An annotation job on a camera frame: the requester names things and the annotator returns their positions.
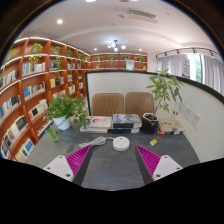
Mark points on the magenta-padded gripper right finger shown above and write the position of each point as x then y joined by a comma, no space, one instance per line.
166,166

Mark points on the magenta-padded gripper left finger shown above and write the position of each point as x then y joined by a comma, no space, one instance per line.
58,166

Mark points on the red and black book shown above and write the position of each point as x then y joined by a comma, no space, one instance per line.
166,132

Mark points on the tan cover book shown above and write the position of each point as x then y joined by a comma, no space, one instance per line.
170,125

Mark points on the leafy plant in white pot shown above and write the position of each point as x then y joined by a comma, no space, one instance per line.
62,122

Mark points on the small tree in black pot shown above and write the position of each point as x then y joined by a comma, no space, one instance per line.
149,125

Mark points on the white black-framed partition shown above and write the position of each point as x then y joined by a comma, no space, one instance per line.
206,136

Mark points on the thin white book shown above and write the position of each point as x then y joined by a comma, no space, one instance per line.
93,130

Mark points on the round white power strip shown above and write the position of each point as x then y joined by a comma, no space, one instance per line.
121,143

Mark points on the clear acrylic sign holder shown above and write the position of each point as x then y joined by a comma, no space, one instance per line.
175,113

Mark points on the thick dark-spine book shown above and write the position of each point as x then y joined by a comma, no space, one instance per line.
125,130

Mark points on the thick grey-cover book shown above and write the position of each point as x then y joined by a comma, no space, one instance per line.
126,120

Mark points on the white picture-cover book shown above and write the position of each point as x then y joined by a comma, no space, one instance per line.
100,122

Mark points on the tan padded chair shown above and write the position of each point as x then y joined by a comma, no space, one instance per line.
139,103
107,104

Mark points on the wooden bookshelf unit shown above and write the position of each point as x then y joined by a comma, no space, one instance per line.
26,93

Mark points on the purple and white banner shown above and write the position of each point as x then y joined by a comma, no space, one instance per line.
185,66

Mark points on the white curtains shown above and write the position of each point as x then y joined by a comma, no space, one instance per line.
213,73

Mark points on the multi-bulb ceiling lamp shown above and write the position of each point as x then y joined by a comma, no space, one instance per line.
115,45

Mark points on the recessed ceiling lights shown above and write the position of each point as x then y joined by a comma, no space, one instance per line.
59,21

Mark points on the ceiling air vent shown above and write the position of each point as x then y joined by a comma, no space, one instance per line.
141,15

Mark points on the white wall socket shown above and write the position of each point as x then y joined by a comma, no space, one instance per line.
188,113
196,120

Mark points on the black track light rail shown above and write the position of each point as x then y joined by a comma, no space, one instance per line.
186,50

